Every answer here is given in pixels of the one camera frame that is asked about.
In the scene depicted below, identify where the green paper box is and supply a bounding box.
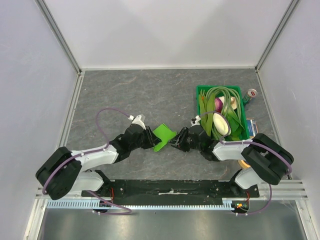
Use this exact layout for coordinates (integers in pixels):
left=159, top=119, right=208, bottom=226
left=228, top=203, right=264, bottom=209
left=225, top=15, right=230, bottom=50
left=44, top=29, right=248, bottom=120
left=153, top=123, right=177, bottom=152

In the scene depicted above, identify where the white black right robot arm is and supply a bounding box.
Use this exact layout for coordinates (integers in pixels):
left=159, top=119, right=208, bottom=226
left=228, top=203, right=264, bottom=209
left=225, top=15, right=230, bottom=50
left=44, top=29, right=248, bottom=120
left=169, top=125, right=294, bottom=197

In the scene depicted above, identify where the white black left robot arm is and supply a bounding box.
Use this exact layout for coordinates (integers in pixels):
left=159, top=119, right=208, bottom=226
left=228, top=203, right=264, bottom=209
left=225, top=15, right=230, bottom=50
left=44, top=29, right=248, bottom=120
left=35, top=123, right=162, bottom=200

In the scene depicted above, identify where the blue small box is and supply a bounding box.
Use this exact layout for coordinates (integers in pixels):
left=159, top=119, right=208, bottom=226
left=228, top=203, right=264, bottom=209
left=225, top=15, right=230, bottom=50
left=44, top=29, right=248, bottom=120
left=246, top=118, right=259, bottom=138

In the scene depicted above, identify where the white radish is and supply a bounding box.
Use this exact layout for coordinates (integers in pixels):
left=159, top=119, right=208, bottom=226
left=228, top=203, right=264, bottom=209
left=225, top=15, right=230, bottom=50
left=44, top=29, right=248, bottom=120
left=212, top=113, right=230, bottom=136

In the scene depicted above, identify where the purple onion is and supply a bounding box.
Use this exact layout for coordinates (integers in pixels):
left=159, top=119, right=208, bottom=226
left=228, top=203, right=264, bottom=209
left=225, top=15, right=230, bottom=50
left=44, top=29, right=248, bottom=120
left=214, top=97, right=223, bottom=113

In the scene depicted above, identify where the green plastic crate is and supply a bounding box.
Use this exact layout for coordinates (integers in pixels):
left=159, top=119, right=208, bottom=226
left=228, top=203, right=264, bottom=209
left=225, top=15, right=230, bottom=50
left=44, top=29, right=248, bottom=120
left=194, top=84, right=251, bottom=141

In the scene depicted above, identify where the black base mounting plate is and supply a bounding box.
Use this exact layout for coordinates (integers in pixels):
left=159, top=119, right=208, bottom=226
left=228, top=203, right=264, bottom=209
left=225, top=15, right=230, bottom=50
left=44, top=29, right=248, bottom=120
left=95, top=179, right=260, bottom=206

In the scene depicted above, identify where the yellow masking tape roll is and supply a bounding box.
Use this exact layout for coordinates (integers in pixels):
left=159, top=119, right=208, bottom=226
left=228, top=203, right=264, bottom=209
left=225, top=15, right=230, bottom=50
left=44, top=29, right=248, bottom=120
left=238, top=160, right=251, bottom=169

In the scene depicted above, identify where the green long beans bundle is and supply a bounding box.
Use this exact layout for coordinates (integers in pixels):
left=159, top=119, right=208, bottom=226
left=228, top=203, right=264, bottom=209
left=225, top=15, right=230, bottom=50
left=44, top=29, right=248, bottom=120
left=199, top=86, right=246, bottom=141

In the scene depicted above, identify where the green red drink can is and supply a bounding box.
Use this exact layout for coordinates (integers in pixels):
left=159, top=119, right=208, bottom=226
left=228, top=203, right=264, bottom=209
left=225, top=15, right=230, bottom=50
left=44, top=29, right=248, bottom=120
left=242, top=88, right=258, bottom=106

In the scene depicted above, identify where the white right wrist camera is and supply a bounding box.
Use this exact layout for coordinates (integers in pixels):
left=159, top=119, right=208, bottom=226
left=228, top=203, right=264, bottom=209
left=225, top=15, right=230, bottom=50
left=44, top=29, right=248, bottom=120
left=190, top=115, right=201, bottom=127

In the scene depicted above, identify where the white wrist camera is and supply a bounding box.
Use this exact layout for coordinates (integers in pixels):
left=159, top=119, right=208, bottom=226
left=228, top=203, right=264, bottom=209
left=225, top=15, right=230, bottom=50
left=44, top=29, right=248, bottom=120
left=128, top=114, right=146, bottom=130
left=190, top=115, right=201, bottom=127

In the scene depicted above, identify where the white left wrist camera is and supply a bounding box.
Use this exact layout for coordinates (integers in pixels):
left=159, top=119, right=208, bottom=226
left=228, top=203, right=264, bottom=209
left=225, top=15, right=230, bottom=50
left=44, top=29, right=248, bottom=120
left=128, top=114, right=146, bottom=130

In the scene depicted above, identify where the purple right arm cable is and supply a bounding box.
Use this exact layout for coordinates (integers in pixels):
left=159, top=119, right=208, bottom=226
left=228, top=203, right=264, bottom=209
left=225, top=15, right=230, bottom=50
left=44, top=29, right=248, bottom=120
left=199, top=111, right=293, bottom=217

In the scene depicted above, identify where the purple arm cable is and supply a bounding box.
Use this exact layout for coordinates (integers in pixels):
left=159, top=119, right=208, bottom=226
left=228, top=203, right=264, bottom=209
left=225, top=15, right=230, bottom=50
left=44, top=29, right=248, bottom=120
left=199, top=111, right=293, bottom=217
left=42, top=107, right=133, bottom=215

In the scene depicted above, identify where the light blue cable duct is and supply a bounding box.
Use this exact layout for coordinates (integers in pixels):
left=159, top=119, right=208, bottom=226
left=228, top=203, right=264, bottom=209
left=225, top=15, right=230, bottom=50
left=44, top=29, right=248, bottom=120
left=45, top=198, right=236, bottom=211

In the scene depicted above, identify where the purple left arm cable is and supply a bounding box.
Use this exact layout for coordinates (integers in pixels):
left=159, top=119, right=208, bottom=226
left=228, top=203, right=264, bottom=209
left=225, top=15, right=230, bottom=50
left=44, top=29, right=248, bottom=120
left=42, top=107, right=133, bottom=215

